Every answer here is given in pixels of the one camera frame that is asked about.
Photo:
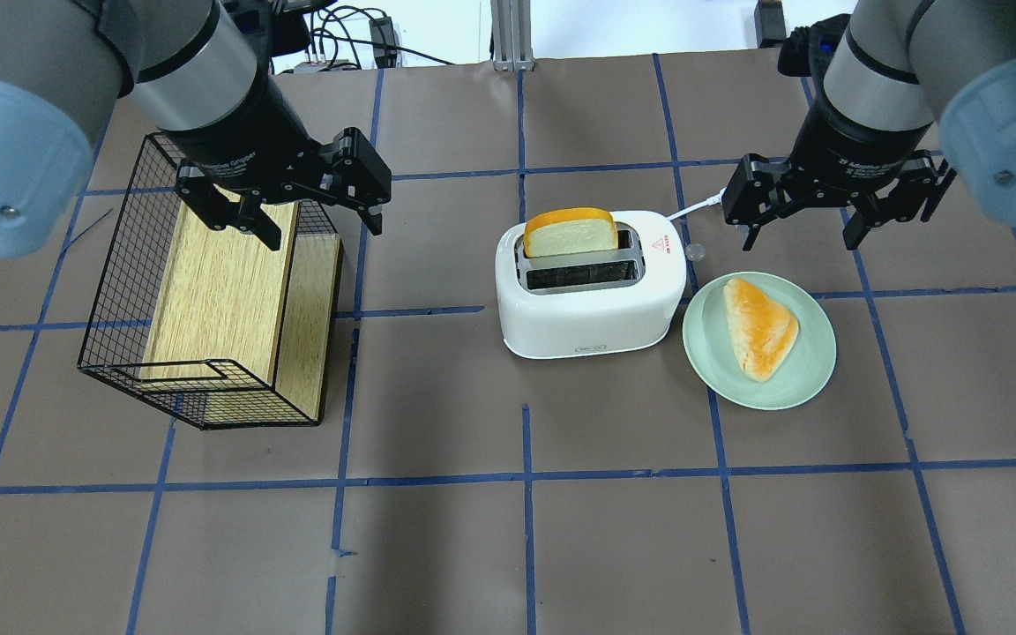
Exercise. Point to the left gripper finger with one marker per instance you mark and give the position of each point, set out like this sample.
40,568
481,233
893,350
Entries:
354,176
198,192

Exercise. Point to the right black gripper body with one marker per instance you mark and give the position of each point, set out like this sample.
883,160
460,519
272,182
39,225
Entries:
852,145

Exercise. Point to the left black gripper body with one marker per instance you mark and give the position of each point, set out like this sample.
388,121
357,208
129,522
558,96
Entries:
242,132

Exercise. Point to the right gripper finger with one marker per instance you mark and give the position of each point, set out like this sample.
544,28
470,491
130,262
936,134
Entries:
919,187
758,192

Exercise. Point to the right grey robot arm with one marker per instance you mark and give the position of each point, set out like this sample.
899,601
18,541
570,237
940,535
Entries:
910,96

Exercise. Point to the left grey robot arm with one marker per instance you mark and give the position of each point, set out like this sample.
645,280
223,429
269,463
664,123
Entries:
200,70

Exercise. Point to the toaster lever knob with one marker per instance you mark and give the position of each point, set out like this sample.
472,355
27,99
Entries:
695,252

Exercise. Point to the white toaster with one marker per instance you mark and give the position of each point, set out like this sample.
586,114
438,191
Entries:
593,303

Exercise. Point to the bread slice in toaster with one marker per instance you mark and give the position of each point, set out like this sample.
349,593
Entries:
563,232

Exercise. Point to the wooden board in basket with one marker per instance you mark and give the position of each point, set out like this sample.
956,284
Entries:
240,332

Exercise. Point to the triangular bread on plate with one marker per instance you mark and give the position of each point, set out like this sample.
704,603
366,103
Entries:
762,332

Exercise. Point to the black box in background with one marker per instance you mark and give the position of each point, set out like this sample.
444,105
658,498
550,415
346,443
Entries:
769,23

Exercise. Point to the light green plate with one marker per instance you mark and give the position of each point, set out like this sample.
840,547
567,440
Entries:
804,373

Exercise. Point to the black wire basket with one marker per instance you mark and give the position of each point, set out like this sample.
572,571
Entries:
121,317

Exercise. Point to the aluminium frame post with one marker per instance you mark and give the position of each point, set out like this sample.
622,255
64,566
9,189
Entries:
511,36

